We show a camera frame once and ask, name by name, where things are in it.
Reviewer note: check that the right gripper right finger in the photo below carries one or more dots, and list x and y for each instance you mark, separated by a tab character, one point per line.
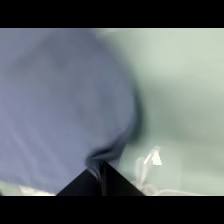
120	184

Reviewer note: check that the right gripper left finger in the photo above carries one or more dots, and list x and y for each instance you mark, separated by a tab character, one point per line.
83	186

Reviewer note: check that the blue shirt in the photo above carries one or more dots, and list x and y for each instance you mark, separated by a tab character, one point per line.
63	110

